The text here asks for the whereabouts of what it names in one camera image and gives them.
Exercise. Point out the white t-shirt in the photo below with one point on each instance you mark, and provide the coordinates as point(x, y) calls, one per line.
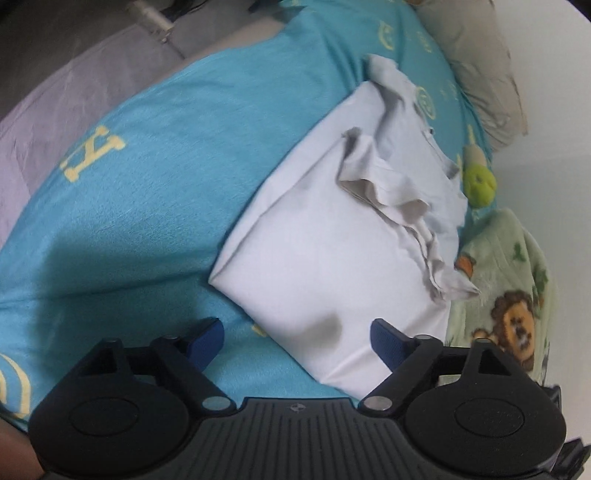
point(323, 240)

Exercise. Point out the green plush toy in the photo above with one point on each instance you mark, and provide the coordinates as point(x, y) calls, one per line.
point(480, 184)

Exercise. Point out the green lion printed blanket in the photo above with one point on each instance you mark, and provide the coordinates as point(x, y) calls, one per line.
point(498, 258)

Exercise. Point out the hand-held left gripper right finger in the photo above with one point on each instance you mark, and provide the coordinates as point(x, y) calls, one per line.
point(390, 346)

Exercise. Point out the bed with teal printed sheet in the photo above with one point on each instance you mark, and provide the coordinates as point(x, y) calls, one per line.
point(161, 184)

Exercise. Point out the grey pillow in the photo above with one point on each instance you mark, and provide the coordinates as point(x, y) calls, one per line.
point(480, 60)

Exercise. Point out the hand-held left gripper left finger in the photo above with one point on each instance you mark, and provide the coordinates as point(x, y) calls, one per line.
point(205, 344)

